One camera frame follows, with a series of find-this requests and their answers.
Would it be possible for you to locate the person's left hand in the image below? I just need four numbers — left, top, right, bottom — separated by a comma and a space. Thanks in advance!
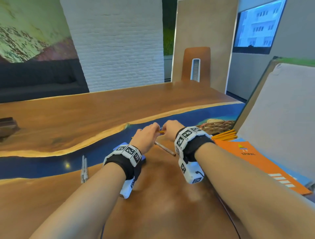
129, 122, 161, 155

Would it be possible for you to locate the person's right hand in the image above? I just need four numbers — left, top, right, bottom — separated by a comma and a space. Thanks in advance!
161, 120, 185, 143

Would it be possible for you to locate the blue eraser block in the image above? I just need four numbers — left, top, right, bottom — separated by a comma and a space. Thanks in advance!
113, 142, 147, 164

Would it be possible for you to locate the woven wicker basket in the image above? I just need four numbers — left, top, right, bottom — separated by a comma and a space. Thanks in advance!
197, 120, 236, 136

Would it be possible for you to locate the bunch of yellow pencils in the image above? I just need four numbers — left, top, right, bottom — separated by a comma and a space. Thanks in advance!
157, 129, 238, 142

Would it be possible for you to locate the orange spiral notebook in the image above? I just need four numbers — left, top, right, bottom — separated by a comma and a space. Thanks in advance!
212, 139, 313, 196

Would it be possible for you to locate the white paper sheet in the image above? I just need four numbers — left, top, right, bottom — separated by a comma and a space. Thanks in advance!
237, 63, 315, 190

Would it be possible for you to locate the person's right forearm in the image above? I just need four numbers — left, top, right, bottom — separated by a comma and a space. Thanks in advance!
194, 142, 315, 239

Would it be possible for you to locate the person's left forearm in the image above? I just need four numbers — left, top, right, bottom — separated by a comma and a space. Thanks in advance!
29, 162, 126, 239

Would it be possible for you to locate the black right wrist marker band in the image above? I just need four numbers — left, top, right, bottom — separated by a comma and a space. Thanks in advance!
174, 126, 217, 163

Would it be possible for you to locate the black wrist marker band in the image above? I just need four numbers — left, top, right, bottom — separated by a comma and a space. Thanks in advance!
103, 144, 143, 181
174, 126, 217, 163

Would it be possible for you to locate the black left wrist marker band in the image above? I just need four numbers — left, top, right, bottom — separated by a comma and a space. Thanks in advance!
103, 144, 143, 181

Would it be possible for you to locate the brown wooden chair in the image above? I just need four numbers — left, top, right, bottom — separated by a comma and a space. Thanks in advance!
181, 47, 211, 87

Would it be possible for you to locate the brown metal-framed board panel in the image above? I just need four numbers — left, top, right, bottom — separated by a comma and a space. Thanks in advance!
171, 0, 239, 94

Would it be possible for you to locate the dark sofa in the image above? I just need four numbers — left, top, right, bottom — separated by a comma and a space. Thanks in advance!
0, 58, 90, 103

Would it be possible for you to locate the window with building view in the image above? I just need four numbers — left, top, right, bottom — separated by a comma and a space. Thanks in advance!
232, 0, 288, 55

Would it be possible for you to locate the dark wooden box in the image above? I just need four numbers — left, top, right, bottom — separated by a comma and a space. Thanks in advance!
0, 117, 20, 140

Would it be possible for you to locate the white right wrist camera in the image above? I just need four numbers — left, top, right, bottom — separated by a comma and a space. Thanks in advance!
178, 157, 205, 185

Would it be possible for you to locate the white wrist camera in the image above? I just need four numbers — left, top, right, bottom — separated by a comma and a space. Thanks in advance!
178, 157, 205, 185
120, 178, 136, 199

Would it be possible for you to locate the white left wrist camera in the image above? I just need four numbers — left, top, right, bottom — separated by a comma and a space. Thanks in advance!
120, 178, 136, 199

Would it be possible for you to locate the black right camera cable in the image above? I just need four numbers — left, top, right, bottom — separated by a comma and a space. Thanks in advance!
196, 170, 241, 239

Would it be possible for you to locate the green foliage wall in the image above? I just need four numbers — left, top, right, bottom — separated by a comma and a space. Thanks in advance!
162, 24, 174, 56

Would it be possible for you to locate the large abstract wall painting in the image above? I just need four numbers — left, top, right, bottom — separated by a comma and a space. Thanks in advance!
0, 0, 79, 64

